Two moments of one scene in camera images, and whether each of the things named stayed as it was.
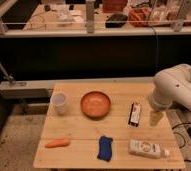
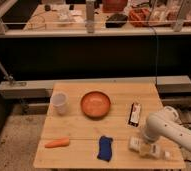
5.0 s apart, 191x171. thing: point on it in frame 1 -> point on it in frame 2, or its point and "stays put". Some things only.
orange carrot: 58,143 stays put
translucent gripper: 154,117 -> 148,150
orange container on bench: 138,17 stays put
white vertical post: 90,10 stays put
